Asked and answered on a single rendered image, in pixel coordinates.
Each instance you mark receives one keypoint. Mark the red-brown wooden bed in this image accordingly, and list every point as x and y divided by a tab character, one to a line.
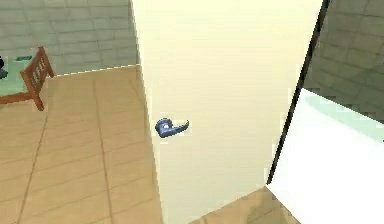
33	78

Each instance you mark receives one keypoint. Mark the cream room door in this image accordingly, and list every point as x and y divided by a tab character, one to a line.
216	76

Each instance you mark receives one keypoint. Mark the black object on bed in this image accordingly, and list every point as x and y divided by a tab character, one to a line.
2	68

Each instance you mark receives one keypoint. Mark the small green book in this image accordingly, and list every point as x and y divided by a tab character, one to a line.
24	58

